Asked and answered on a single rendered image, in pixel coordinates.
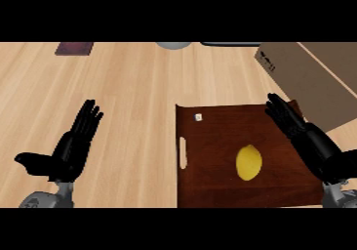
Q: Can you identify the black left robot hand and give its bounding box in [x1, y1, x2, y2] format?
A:
[14, 99, 105, 184]

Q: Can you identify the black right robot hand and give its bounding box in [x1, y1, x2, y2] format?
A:
[265, 93, 357, 186]

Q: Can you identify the yellow lemon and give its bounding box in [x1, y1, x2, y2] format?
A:
[235, 144, 265, 182]

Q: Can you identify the dark brown wooden tray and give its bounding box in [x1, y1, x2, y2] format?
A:
[175, 100, 327, 209]

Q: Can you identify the brown cardboard box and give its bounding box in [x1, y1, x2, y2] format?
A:
[254, 42, 357, 133]

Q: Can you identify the dark maroon flat block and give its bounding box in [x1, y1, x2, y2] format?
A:
[54, 42, 95, 57]

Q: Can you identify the grey round bowl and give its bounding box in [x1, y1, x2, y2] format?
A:
[154, 42, 194, 51]

